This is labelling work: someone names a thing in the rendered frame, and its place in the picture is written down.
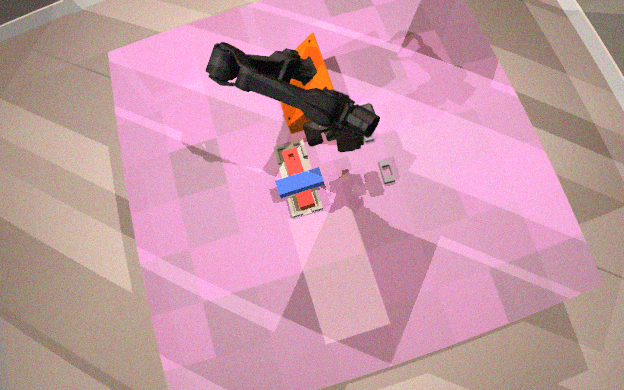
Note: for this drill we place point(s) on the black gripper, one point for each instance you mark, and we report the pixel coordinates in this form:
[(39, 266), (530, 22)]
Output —
[(313, 131)]

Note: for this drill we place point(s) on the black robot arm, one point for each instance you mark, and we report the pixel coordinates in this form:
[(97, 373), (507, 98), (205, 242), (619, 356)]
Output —
[(270, 76)]

